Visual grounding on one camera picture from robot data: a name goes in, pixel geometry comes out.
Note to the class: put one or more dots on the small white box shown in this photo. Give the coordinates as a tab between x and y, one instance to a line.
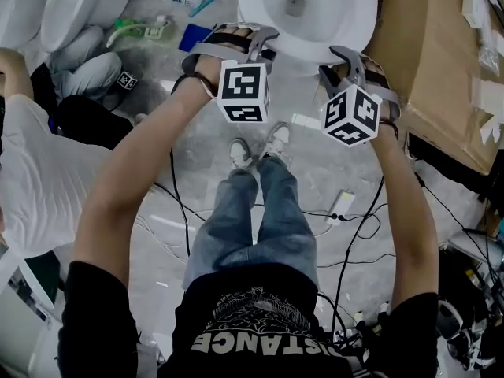
471	10

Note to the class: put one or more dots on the blue jeans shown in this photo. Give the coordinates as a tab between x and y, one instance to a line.
252	227

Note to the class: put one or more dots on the white round stool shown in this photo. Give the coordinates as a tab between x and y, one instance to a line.
472	246

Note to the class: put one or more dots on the person's right forearm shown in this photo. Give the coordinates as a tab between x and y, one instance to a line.
405	219

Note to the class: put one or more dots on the teal toothbrush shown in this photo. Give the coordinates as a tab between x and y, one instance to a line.
204	4

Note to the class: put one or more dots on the white shelf frame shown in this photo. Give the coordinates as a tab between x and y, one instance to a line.
23	268

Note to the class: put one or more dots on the white power strip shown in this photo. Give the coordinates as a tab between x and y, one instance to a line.
340	207

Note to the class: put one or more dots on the large brown cardboard box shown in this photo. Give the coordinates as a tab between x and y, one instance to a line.
425	73

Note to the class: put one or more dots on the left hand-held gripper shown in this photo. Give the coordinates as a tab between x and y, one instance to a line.
242	89

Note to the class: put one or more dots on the black printed t-shirt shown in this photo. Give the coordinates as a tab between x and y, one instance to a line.
98	329

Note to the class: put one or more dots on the person's left forearm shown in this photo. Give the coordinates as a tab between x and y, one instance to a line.
130	179

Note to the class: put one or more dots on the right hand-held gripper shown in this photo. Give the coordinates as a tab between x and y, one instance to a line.
350	116

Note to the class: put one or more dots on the beige square fitting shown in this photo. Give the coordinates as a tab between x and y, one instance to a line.
156	27

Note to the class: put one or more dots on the grey sneaker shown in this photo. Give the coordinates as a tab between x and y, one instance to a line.
240	154
277	138

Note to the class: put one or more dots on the person's left hand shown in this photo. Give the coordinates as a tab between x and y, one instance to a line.
234	39

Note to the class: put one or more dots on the person's right hand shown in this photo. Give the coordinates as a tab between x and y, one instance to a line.
376	77

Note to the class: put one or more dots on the blue square sponge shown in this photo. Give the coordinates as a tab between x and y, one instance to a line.
195	38

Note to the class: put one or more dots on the black and white headset gear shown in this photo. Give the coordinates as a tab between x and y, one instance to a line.
453	321

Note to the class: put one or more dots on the white paper strips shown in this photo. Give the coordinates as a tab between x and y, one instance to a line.
492	128

